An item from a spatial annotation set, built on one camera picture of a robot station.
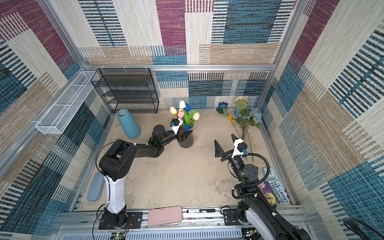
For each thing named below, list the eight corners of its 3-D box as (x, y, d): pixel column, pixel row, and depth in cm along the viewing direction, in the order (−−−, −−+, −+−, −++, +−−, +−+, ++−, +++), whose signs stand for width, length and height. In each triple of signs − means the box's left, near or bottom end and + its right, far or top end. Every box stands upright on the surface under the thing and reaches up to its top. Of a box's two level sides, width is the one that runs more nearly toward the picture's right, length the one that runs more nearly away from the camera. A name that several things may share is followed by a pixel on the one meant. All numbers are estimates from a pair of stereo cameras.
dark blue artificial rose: (216, 113, 119) (217, 110, 116) (215, 105, 125) (216, 102, 122) (228, 113, 119) (229, 110, 116) (226, 104, 125) (227, 102, 122)
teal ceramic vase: (127, 139, 106) (114, 118, 90) (130, 130, 112) (118, 108, 95) (138, 139, 106) (127, 118, 90) (141, 130, 112) (131, 108, 95)
